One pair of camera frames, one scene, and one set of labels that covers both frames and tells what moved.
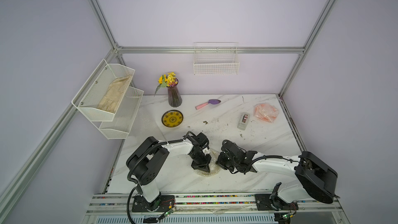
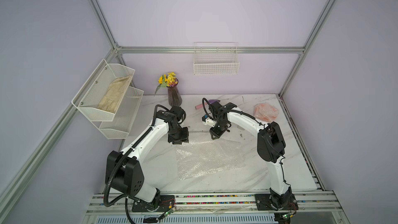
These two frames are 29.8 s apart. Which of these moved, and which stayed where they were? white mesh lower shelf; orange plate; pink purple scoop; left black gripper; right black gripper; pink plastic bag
Moved: right black gripper; left black gripper
Stayed: pink plastic bag; white mesh lower shelf; orange plate; pink purple scoop
